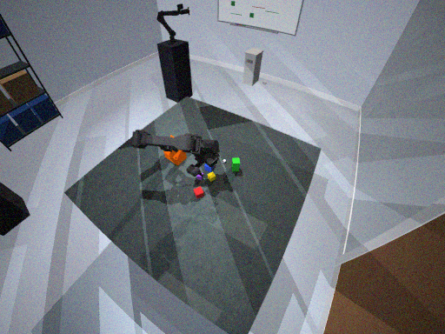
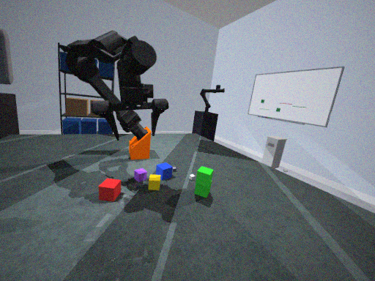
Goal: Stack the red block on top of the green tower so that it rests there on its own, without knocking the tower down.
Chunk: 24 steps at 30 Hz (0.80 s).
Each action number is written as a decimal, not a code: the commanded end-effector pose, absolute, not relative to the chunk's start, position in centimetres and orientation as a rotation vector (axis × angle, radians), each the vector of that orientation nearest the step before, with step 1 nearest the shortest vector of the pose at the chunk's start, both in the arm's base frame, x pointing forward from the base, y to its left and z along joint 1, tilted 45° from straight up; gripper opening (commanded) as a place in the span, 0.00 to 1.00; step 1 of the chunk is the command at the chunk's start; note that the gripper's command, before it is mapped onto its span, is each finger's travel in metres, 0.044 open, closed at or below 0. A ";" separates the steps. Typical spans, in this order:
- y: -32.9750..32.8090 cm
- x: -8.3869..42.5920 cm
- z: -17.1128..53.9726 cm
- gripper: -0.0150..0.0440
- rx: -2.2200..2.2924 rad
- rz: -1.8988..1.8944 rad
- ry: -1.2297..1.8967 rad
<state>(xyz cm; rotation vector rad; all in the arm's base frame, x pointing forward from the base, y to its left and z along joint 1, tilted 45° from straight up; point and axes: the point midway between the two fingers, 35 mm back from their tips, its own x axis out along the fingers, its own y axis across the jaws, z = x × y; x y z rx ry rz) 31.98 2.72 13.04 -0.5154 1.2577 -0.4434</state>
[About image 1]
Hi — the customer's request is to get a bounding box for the blue block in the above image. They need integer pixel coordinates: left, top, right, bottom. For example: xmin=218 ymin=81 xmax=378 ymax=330
xmin=204 ymin=164 xmax=214 ymax=172

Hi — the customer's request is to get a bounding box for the yellow block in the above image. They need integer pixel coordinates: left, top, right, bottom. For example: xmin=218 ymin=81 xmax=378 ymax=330
xmin=208 ymin=172 xmax=216 ymax=182

